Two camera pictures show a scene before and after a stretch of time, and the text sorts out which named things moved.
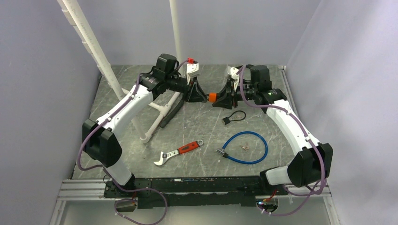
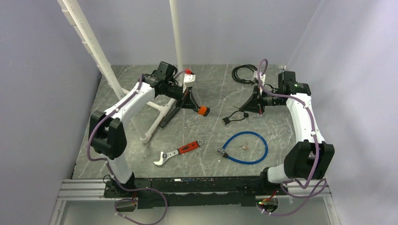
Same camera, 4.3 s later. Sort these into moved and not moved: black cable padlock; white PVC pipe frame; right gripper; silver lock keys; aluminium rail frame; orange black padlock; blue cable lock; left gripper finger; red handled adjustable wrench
Moved: right gripper; left gripper finger; orange black padlock
Not moved: blue cable lock; black cable padlock; aluminium rail frame; white PVC pipe frame; red handled adjustable wrench; silver lock keys
